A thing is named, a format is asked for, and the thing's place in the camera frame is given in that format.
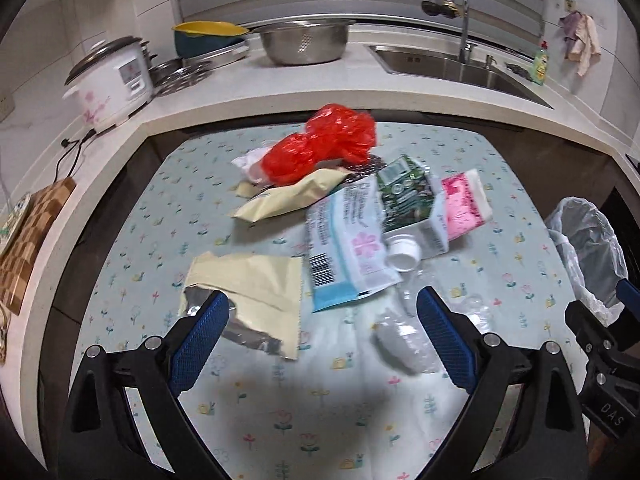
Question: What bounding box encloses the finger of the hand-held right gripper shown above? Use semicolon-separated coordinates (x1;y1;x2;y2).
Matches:
615;279;640;320
565;300;621;361

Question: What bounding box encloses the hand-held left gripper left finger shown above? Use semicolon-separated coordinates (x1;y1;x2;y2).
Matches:
57;290;231;480

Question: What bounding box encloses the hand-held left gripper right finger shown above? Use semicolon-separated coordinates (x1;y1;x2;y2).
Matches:
416;286;591;480

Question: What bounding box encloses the trash bin with white bag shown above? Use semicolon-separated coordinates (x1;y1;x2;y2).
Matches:
544;197;630;326

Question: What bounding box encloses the torn cream snack wrapper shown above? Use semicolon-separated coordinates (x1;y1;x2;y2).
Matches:
179;252;305;361

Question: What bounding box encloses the green drink carton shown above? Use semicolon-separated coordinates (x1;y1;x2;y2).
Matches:
376;155;451;272

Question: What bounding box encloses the white paper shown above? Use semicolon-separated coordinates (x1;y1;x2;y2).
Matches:
231;147;273;186

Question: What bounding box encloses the crumpled clear plastic bottle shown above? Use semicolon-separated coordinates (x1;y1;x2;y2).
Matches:
371;267;496;375

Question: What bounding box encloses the pink packet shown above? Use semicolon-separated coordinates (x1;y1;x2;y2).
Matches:
441;170;495;242

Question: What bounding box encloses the blue and white tissue packet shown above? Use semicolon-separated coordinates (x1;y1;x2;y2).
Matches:
305;175;403;313

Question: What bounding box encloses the floral tablecloth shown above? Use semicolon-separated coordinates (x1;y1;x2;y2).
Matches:
80;122;588;480

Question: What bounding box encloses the wooden cutting board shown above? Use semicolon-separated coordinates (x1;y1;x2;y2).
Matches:
0;177;77;316

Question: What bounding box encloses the printed cloth pad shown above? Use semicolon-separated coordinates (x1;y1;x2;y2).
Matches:
0;197;32;257

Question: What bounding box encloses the red plastic bag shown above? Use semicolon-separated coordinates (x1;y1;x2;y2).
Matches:
260;103;377;187

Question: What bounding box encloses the green dish soap bottle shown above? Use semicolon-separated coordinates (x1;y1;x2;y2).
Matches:
531;40;550;86

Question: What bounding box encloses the cream hanging cloth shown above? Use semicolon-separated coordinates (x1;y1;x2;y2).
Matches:
566;15;603;77

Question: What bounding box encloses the steel sink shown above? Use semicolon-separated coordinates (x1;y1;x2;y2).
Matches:
367;44;555;109

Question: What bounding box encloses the perforated metal steamer plate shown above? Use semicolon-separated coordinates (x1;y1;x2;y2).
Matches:
150;58;213;96

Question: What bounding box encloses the white rice cooker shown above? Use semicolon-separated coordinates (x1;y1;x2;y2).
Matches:
62;36;160;133

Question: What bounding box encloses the purple hanging cloth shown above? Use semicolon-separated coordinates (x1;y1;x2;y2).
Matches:
559;11;583;43

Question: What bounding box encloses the metal tray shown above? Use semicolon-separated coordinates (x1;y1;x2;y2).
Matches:
185;40;251;68

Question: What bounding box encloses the yellow and blue basin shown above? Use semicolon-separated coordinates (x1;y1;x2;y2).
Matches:
172;21;250;59

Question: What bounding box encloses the chrome faucet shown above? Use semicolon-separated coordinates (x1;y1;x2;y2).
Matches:
421;0;473;65

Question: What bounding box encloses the steel colander bowl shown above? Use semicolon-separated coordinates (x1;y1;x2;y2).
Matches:
248;19;357;66

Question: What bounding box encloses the black power cable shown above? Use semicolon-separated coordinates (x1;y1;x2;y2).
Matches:
54;129;98;183

